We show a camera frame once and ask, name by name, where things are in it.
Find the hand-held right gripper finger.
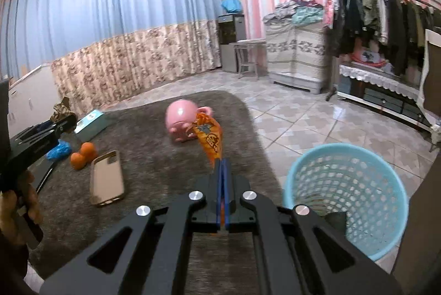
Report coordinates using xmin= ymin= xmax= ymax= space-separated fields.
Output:
xmin=39 ymin=160 xmax=226 ymax=295
xmin=225 ymin=160 xmax=402 ymax=295

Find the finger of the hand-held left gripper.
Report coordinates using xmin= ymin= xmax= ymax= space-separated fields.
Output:
xmin=10 ymin=113 xmax=77 ymax=165
xmin=17 ymin=121 xmax=56 ymax=143

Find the brown wrapper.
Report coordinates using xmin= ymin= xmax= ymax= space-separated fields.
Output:
xmin=50 ymin=96 xmax=73 ymax=125

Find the orange snack wrapper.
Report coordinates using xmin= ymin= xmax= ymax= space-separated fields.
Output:
xmin=188 ymin=112 xmax=231 ymax=230

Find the light blue plastic basket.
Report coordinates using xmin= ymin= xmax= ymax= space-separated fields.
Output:
xmin=283 ymin=143 xmax=410 ymax=262

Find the person's left forearm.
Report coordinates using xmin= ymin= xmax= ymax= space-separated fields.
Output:
xmin=0 ymin=236 xmax=30 ymax=285

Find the person's left hand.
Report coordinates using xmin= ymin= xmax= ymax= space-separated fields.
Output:
xmin=0 ymin=171 xmax=42 ymax=242

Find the blue crumpled plastic cover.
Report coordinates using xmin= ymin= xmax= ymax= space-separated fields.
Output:
xmin=46 ymin=139 xmax=72 ymax=161

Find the teal tissue box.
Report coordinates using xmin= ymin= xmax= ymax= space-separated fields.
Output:
xmin=74 ymin=110 xmax=112 ymax=143

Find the orange fruit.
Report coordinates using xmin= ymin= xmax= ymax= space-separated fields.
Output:
xmin=80 ymin=142 xmax=96 ymax=161
xmin=70 ymin=152 xmax=87 ymax=172

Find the white low cabinet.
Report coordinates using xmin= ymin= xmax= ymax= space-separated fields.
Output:
xmin=7 ymin=64 xmax=61 ymax=137

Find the black flat case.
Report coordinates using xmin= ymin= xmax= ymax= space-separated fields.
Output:
xmin=34 ymin=161 xmax=57 ymax=194

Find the beige phone case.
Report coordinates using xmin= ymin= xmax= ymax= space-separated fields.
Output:
xmin=90 ymin=150 xmax=125 ymax=208

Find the pink pig-shaped cup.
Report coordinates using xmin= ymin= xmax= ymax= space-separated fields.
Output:
xmin=165 ymin=99 xmax=214 ymax=144

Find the brown shaggy rug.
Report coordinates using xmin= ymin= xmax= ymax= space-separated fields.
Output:
xmin=21 ymin=90 xmax=290 ymax=295

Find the grey water dispenser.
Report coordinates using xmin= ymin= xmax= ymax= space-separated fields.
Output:
xmin=217 ymin=14 xmax=246 ymax=73

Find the small white table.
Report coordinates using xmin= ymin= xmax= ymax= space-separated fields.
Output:
xmin=229 ymin=39 xmax=267 ymax=79

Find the patterned cloth covered cabinet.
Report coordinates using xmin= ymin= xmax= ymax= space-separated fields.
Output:
xmin=263 ymin=21 xmax=329 ymax=94

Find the low dark tv cabinet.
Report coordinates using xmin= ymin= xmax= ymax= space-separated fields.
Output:
xmin=337 ymin=61 xmax=431 ymax=132

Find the white lace cloth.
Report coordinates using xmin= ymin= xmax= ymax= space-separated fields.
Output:
xmin=339 ymin=64 xmax=423 ymax=103

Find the blue cloth bundle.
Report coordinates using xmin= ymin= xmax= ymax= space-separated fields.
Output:
xmin=220 ymin=0 xmax=243 ymax=16

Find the pile of folded clothes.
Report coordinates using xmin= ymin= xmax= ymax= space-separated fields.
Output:
xmin=263 ymin=0 xmax=326 ymax=28

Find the colourful toy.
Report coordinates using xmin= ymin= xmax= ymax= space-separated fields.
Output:
xmin=351 ymin=49 xmax=391 ymax=67

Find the pink hanging bag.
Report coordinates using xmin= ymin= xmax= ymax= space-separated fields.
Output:
xmin=323 ymin=0 xmax=336 ymax=29

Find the white framed panel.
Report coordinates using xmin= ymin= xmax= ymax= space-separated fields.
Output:
xmin=418 ymin=28 xmax=441 ymax=120

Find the row of hanging clothes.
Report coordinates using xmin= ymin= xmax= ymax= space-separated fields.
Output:
xmin=331 ymin=0 xmax=441 ymax=79

